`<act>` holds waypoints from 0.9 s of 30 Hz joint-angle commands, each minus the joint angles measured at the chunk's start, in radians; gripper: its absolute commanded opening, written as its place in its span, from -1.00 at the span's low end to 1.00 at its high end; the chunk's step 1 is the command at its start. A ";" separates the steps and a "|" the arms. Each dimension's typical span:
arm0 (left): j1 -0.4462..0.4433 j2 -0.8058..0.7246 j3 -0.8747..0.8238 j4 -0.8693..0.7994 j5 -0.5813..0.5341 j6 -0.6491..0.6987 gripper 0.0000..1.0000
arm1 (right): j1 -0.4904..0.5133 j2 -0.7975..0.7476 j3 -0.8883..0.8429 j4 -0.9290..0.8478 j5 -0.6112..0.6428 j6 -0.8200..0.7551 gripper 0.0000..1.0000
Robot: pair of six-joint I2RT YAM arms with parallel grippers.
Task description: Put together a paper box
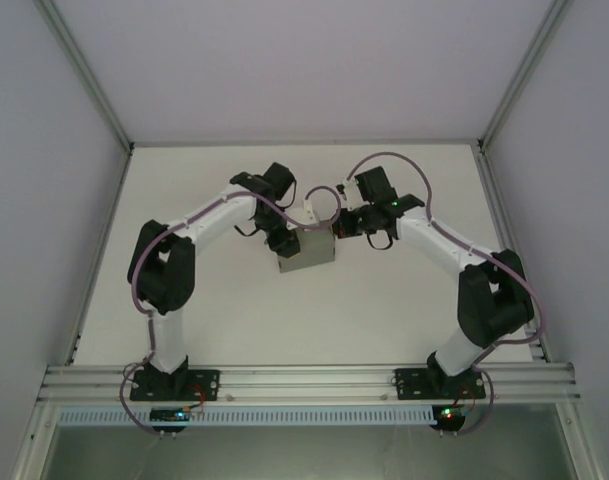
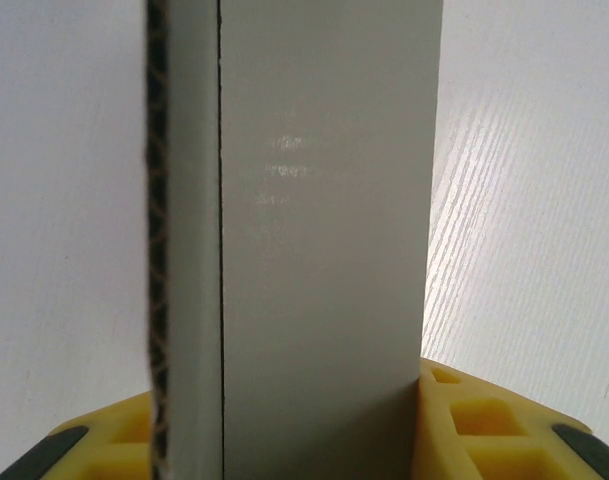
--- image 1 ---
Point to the aluminium table side rail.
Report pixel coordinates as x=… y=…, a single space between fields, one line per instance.
x=490 y=175
x=101 y=250

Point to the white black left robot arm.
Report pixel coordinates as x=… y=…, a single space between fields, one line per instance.
x=219 y=215

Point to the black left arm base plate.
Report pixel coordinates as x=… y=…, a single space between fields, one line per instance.
x=206 y=387

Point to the grey paper box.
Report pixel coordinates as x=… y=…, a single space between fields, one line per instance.
x=314 y=252

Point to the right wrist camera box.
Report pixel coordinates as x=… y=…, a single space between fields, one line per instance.
x=345 y=186

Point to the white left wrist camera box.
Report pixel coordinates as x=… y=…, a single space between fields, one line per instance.
x=306 y=214

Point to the aluminium front mounting rail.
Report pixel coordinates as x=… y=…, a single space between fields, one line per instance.
x=304 y=382

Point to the aluminium upright frame post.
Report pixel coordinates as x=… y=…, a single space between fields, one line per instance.
x=521 y=75
x=94 y=85

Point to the aluminium lower frame leg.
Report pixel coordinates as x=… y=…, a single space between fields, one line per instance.
x=31 y=445
x=581 y=440

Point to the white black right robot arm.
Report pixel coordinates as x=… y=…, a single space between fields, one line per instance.
x=434 y=240

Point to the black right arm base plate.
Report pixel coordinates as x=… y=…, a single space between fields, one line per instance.
x=409 y=385

